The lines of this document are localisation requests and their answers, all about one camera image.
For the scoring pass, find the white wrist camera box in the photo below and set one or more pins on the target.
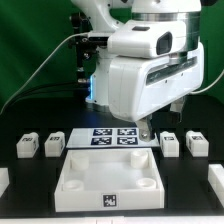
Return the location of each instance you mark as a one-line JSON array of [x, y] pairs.
[[144, 39]]

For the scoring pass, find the white square tabletop part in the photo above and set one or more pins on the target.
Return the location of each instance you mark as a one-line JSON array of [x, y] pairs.
[[109, 179]]

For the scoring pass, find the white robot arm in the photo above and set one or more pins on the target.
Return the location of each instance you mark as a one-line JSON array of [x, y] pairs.
[[107, 16]]

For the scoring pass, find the white marker sheet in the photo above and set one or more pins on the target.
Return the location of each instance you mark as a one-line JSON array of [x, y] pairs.
[[108, 138]]

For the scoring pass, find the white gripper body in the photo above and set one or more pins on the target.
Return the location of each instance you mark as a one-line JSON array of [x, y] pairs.
[[139, 87]]

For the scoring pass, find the black mounted camera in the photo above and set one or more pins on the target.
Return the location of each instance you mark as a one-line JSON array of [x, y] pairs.
[[98, 39]]

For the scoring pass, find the white left obstacle block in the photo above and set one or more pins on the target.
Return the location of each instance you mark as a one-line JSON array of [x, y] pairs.
[[4, 180]]

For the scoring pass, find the white right obstacle block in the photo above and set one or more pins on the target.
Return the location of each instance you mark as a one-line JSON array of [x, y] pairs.
[[216, 180]]

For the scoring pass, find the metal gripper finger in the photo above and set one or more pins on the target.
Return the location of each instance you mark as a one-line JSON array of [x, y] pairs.
[[176, 109], [146, 131]]

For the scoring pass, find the white obstacle block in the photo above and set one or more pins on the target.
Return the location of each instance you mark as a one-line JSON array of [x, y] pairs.
[[4, 180], [216, 180]]

